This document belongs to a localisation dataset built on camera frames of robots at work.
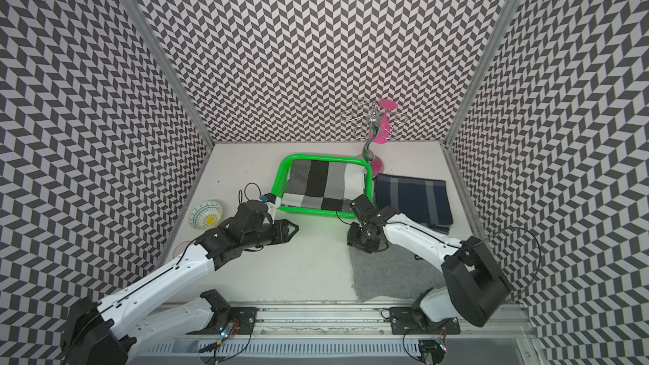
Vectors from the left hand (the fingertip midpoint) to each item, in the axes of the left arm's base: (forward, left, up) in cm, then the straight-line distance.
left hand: (294, 232), depth 77 cm
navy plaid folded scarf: (+17, -48, -11) cm, 52 cm away
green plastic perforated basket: (+21, +9, -4) cm, 23 cm away
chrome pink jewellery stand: (+35, -27, +16) cm, 47 cm away
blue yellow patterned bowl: (+12, +36, -10) cm, 39 cm away
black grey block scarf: (+22, -9, -6) cm, 24 cm away
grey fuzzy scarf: (-10, -30, -9) cm, 33 cm away
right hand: (-2, -19, -9) cm, 21 cm away
